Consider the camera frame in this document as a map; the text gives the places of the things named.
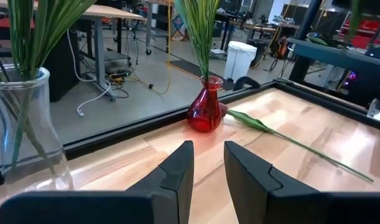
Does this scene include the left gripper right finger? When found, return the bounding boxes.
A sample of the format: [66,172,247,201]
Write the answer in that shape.
[223,140,380,224]

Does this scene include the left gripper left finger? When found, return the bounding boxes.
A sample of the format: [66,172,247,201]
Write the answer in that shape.
[0,140,195,224]

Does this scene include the dark red artificial tulip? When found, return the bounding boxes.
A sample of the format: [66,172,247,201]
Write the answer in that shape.
[219,101,374,184]

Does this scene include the large white flower bunch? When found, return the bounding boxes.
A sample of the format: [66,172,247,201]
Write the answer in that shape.
[180,0,221,82]

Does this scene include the red glass vase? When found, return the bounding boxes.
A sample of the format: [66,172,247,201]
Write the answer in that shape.
[186,75,228,133]

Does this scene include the clear glass vase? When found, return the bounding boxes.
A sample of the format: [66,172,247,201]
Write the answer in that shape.
[0,67,75,197]

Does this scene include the black mat with striped edge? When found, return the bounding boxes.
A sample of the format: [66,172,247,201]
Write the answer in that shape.
[166,58,237,93]

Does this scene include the white trash bin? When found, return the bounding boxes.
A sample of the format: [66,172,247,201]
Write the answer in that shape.
[223,40,258,83]

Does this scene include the grey desk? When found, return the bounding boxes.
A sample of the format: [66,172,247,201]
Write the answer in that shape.
[287,37,380,82]

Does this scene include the black vertical pole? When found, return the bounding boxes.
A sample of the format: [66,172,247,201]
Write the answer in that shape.
[288,0,325,83]

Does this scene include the wooden table with grey legs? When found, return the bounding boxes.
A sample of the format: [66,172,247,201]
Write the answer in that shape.
[79,3,147,103]

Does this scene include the black computer tower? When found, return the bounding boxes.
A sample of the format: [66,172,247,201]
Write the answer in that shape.
[51,29,81,103]

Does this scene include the grey wheeled table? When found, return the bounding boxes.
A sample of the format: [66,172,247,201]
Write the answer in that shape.
[145,0,178,56]

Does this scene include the colourful patchwork quilt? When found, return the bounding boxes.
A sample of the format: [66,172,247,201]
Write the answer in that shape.
[172,12,188,34]

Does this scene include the red storage crate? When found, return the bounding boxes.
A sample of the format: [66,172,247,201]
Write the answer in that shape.
[340,20,380,49]

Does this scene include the black aluminium table frame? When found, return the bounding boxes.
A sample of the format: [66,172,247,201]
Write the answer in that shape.
[0,77,380,189]

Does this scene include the white cable with plug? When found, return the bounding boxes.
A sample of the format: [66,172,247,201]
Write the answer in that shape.
[67,29,112,118]

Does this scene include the yellow floor cable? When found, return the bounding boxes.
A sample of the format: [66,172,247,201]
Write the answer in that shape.
[132,0,174,96]

